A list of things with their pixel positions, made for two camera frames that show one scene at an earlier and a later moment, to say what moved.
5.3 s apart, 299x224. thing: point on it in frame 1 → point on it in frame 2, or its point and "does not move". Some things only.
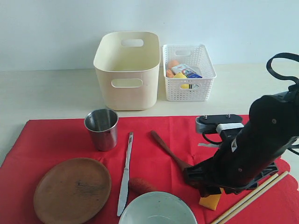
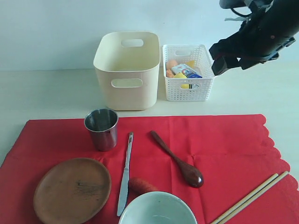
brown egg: x=173 y=63 does not move
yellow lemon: x=180 y=75 does not move
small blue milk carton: x=186 y=70 does not move
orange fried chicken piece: x=170 y=73 does not move
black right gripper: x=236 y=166 → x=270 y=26
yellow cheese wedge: x=210 y=201 → x=191 y=63
